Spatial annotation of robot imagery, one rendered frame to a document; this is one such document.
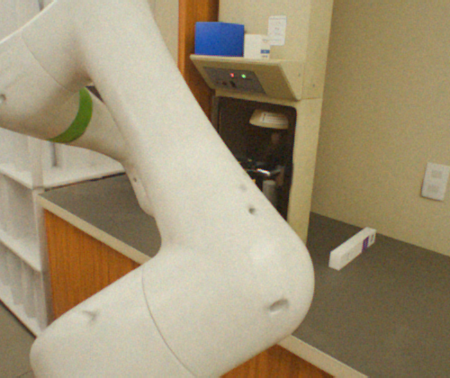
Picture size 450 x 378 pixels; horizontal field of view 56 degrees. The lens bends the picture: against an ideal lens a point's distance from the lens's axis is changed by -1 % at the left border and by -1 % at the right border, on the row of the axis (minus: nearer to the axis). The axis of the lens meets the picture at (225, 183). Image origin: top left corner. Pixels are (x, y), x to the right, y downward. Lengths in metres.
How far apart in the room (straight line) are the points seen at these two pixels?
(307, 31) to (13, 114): 0.78
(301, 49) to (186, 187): 0.83
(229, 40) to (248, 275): 0.96
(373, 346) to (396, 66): 0.90
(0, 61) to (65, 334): 0.37
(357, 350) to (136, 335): 0.68
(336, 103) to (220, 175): 1.24
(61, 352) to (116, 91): 0.27
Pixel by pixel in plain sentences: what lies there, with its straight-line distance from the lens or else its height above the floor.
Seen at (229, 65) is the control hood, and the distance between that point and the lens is 1.20.
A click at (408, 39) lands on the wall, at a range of 1.53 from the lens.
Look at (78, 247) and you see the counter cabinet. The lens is 1.72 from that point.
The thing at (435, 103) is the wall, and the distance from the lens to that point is 1.49.
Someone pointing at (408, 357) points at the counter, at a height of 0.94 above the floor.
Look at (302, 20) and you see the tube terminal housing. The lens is 1.19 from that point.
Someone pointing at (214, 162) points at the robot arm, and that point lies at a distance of 0.42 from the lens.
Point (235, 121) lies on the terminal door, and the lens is 1.32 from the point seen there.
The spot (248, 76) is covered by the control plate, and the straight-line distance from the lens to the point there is 1.19.
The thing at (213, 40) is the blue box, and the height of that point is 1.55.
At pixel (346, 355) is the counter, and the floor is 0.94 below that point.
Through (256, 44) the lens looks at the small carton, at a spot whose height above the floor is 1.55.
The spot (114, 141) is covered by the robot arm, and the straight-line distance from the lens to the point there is 0.86.
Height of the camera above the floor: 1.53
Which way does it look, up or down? 18 degrees down
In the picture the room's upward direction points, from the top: 3 degrees clockwise
